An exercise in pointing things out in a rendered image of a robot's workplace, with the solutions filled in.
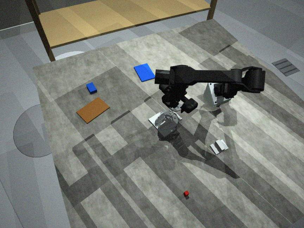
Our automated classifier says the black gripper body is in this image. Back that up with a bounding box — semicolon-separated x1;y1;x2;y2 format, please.
159;84;198;113

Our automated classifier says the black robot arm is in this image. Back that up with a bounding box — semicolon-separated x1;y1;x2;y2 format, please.
154;65;266;108

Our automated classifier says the orange flat bar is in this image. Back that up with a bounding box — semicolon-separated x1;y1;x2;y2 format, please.
76;97;110;124

